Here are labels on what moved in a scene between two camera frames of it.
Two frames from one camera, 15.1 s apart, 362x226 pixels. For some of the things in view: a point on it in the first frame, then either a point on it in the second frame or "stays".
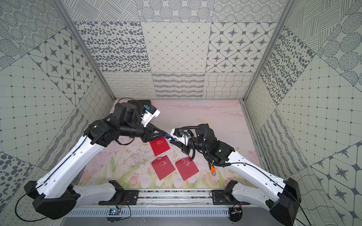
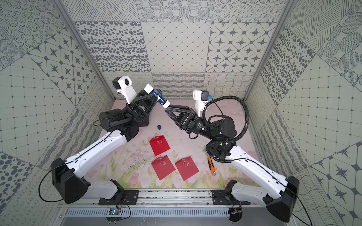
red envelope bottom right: x=186 y=168 stays
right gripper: x=184 y=147 -> x=191 y=122
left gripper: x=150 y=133 -> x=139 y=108
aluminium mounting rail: x=152 y=197 stays
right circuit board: x=235 y=213 stays
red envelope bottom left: x=163 y=167 stays
